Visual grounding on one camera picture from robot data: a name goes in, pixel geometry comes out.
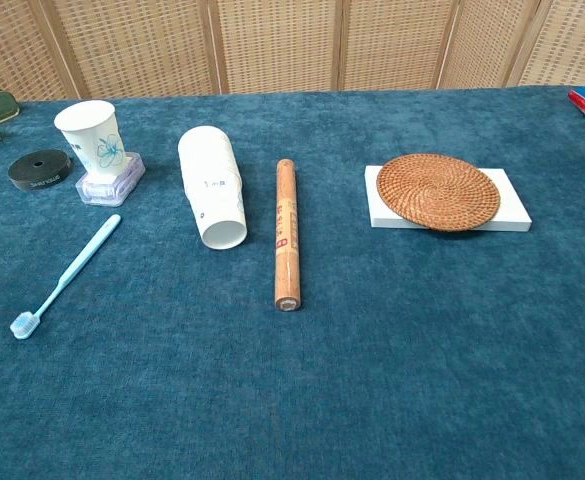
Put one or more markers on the white paper cup blue flower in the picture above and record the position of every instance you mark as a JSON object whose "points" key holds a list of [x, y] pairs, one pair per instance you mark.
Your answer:
{"points": [[89, 135]]}

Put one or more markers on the white paper cup lying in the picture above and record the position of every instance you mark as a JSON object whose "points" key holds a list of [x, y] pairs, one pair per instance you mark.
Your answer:
{"points": [[209, 180]]}

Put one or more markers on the round woven rattan coaster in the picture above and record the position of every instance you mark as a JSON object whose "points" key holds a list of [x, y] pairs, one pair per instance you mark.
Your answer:
{"points": [[437, 192]]}

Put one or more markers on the light blue toothbrush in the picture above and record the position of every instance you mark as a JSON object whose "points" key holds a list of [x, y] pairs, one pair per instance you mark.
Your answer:
{"points": [[72, 270]]}

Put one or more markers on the black tape roll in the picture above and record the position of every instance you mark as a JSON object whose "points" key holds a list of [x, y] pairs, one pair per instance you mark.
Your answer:
{"points": [[27, 175]]}

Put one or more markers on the blue plush tablecloth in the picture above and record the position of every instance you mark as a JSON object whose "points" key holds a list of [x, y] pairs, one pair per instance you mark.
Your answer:
{"points": [[372, 375]]}

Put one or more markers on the clear plastic box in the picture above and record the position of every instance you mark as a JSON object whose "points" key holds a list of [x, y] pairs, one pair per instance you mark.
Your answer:
{"points": [[102, 192]]}

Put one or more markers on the white rectangular pad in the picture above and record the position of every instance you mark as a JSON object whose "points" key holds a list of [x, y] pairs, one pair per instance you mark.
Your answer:
{"points": [[514, 210]]}

